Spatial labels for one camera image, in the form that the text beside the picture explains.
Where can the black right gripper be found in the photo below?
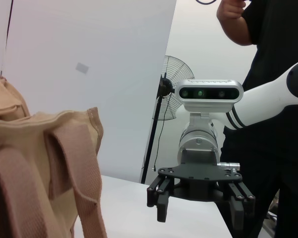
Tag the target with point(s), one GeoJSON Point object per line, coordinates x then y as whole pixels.
{"type": "Point", "coordinates": [201, 178]}

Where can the khaki canvas food bag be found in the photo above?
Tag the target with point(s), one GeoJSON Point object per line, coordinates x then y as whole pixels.
{"type": "Point", "coordinates": [27, 138]}

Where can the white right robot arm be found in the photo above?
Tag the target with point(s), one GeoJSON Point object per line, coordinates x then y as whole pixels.
{"type": "Point", "coordinates": [263, 99]}

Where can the person bare forearm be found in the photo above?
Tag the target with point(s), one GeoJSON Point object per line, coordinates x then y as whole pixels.
{"type": "Point", "coordinates": [236, 29]}

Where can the person bare hand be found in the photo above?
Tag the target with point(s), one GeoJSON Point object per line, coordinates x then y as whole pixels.
{"type": "Point", "coordinates": [229, 8]}

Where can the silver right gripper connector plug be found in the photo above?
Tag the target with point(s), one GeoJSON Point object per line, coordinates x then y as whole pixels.
{"type": "Point", "coordinates": [227, 165]}

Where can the grey tape patch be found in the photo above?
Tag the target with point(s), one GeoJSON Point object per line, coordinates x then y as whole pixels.
{"type": "Point", "coordinates": [82, 68]}

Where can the person in black clothes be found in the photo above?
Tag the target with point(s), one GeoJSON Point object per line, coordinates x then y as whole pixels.
{"type": "Point", "coordinates": [275, 37]}

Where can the white backdrop panel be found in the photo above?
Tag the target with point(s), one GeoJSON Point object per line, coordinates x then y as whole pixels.
{"type": "Point", "coordinates": [89, 37]}

